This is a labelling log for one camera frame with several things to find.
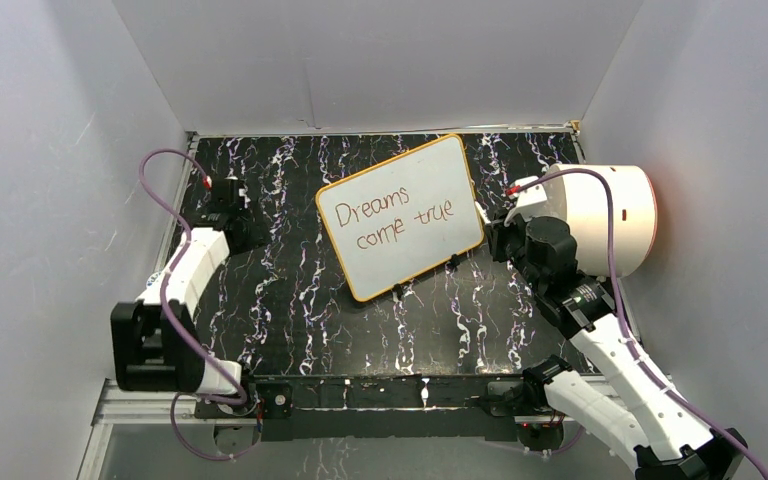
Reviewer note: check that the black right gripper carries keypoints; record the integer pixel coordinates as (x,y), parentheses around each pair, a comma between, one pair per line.
(497,232)

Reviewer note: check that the white marker pen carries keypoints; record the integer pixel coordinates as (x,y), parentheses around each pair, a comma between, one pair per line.
(482,213)

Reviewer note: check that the yellow framed whiteboard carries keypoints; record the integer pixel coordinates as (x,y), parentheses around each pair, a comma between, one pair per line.
(402,217)

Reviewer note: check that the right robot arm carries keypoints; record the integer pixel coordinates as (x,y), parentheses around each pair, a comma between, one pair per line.
(645,423)

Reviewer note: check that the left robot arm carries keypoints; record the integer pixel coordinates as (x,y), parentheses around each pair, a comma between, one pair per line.
(154,339)

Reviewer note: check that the white cylindrical container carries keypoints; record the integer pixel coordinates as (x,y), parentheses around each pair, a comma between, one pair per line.
(580,200)

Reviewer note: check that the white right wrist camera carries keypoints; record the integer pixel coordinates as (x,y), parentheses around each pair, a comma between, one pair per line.
(529,200)

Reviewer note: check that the aluminium base frame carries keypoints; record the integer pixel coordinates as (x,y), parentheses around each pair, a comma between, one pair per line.
(119,407)

